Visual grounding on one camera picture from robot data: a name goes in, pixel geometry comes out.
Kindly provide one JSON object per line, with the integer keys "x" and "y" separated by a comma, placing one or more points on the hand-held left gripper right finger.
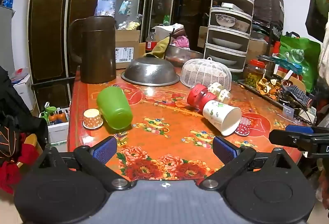
{"x": 224, "y": 150}

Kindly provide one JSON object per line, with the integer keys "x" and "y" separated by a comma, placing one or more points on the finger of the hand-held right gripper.
{"x": 299, "y": 128}
{"x": 290, "y": 137}

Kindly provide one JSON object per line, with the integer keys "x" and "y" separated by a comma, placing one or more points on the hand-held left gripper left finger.
{"x": 104, "y": 150}

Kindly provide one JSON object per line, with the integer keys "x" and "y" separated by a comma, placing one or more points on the white floral paper cup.
{"x": 218, "y": 114}

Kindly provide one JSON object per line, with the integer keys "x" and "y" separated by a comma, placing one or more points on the green plastic cup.
{"x": 114, "y": 105}

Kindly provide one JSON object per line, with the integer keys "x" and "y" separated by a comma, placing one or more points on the red dotted paper cup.
{"x": 244, "y": 126}

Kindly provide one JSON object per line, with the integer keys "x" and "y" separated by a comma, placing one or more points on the orange dotted paper cup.
{"x": 92, "y": 118}

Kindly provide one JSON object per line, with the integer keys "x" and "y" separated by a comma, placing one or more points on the red plastic cup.
{"x": 199, "y": 96}

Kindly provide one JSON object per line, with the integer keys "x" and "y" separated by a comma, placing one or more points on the colourful small clips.
{"x": 120, "y": 137}

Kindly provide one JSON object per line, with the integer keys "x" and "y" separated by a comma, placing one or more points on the dark striped cloth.
{"x": 299, "y": 94}

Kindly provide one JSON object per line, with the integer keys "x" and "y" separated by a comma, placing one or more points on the black tray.
{"x": 259, "y": 96}

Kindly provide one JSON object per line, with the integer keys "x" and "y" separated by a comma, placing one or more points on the white box of bottles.
{"x": 57, "y": 126}

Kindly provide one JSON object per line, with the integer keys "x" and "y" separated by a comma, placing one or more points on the dried orange peels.
{"x": 267, "y": 87}

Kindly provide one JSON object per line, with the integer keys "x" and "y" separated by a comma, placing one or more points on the red floral tablecloth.
{"x": 169, "y": 116}

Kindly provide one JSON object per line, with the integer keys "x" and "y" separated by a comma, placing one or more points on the green shopping bag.
{"x": 300, "y": 59}

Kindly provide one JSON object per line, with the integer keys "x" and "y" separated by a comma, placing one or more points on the red lid pickle jar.
{"x": 254, "y": 76}

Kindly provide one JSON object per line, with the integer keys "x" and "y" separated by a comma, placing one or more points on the white plastic mesh food cover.
{"x": 205, "y": 72}

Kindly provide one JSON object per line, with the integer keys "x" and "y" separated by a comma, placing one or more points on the steel colander bowl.
{"x": 150, "y": 71}

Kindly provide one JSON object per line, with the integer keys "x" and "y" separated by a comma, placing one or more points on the red cloth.
{"x": 12, "y": 170}

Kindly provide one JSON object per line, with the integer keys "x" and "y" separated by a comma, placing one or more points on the dark clothing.
{"x": 15, "y": 110}

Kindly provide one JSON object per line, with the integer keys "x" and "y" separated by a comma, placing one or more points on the brown plastic pitcher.
{"x": 96, "y": 51}

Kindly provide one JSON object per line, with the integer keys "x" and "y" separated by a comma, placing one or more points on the white cardboard box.
{"x": 23, "y": 89}

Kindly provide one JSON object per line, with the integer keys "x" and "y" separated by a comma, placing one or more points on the steel basin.
{"x": 180, "y": 55}

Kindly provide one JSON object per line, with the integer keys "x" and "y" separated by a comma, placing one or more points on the white tiered dish rack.
{"x": 248, "y": 33}

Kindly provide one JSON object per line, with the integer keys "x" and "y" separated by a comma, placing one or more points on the pink cloth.
{"x": 182, "y": 41}

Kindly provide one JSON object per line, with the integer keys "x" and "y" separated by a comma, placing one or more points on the yellow cloth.
{"x": 160, "y": 48}

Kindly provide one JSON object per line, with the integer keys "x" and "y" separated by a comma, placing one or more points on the cola bottle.
{"x": 151, "y": 42}

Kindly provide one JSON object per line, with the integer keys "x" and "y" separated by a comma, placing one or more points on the dark hanging bag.
{"x": 317, "y": 13}

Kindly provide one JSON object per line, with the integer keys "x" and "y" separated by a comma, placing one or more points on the black fabric case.
{"x": 268, "y": 6}

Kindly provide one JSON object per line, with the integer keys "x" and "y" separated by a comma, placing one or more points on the patterned ceramic bowl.
{"x": 225, "y": 21}

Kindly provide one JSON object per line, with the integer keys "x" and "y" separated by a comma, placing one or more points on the dark wooden wardrobe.
{"x": 51, "y": 21}

